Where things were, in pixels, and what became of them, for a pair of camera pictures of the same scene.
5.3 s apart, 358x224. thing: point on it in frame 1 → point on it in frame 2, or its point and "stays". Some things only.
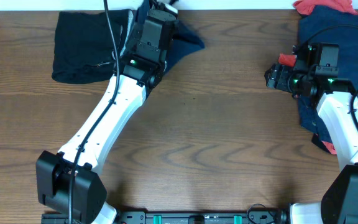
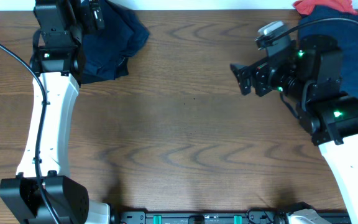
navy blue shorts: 184,40 → 106,51
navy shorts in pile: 357,35 stays
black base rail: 266,216 stays
